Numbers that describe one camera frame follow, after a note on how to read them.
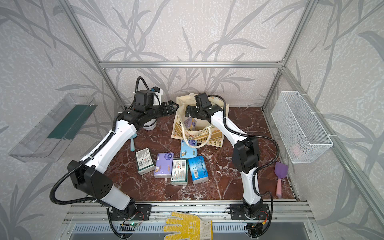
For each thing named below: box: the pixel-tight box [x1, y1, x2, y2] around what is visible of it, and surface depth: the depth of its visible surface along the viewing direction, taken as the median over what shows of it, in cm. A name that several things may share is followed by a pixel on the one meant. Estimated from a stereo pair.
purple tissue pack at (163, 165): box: [154, 152, 174, 178], surface depth 86 cm
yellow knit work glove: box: [163, 211, 213, 240], surface depth 71 cm
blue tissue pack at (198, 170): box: [188, 155, 209, 185], surface depth 84 cm
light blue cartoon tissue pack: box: [180, 139, 198, 159], surface depth 91 cm
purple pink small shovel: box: [274, 161, 289, 197], surface depth 88 cm
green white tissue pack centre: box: [170, 158, 189, 186], surface depth 84 cm
